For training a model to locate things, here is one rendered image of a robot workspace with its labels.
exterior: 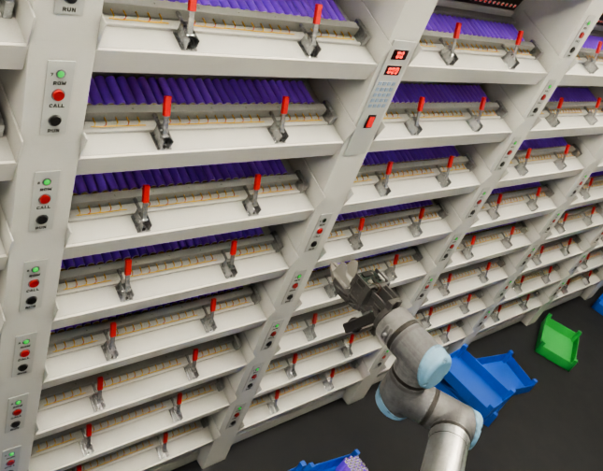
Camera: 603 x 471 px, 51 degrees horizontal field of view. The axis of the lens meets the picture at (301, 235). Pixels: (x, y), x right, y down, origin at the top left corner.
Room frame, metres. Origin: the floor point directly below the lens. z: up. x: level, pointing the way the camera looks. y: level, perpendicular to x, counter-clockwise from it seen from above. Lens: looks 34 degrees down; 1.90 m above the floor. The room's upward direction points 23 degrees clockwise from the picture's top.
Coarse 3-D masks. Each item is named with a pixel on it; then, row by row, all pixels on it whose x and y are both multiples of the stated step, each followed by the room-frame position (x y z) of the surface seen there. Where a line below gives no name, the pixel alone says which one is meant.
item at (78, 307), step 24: (288, 240) 1.32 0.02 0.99; (168, 264) 1.09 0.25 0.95; (216, 264) 1.17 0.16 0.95; (240, 264) 1.21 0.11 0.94; (264, 264) 1.25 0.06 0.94; (288, 264) 1.30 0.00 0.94; (144, 288) 1.01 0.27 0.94; (168, 288) 1.04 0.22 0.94; (192, 288) 1.08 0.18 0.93; (216, 288) 1.14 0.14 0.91; (72, 312) 0.87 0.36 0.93; (96, 312) 0.90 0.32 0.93; (120, 312) 0.95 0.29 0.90
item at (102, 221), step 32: (288, 160) 1.38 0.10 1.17; (96, 192) 0.95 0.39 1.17; (128, 192) 0.99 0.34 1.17; (160, 192) 1.04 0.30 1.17; (192, 192) 1.09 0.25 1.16; (224, 192) 1.16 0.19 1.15; (256, 192) 1.17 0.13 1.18; (288, 192) 1.28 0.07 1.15; (320, 192) 1.30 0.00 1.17; (96, 224) 0.91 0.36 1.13; (128, 224) 0.95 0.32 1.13; (160, 224) 0.99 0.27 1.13; (192, 224) 1.04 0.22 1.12; (224, 224) 1.10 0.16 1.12; (256, 224) 1.18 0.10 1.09; (64, 256) 0.84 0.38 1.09
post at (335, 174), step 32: (384, 0) 1.33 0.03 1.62; (416, 0) 1.32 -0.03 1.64; (384, 32) 1.31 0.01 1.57; (416, 32) 1.35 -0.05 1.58; (352, 96) 1.31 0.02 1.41; (320, 160) 1.32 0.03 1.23; (352, 160) 1.34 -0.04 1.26; (288, 224) 1.33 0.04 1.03; (288, 320) 1.36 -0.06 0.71; (256, 352) 1.31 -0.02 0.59; (256, 384) 1.36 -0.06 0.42; (224, 416) 1.30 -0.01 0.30; (224, 448) 1.35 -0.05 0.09
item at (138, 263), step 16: (240, 240) 1.25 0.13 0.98; (256, 240) 1.28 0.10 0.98; (272, 240) 1.32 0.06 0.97; (144, 256) 1.05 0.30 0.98; (160, 256) 1.08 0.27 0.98; (176, 256) 1.10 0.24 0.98; (192, 256) 1.14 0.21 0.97; (64, 272) 0.91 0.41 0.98; (80, 272) 0.93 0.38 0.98; (96, 272) 0.95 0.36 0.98; (112, 272) 0.99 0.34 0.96
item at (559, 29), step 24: (528, 0) 1.94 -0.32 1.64; (552, 0) 1.90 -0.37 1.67; (576, 0) 1.86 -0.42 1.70; (600, 0) 1.87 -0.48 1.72; (552, 24) 1.88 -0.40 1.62; (576, 24) 1.84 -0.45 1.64; (552, 72) 1.85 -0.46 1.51; (528, 96) 1.84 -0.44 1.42; (528, 120) 1.87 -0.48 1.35; (480, 144) 1.88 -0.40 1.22; (504, 144) 1.84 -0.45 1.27; (504, 168) 1.90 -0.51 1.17; (480, 192) 1.85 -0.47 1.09; (408, 288) 1.86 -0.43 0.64; (384, 360) 1.89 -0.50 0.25; (360, 384) 1.84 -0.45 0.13
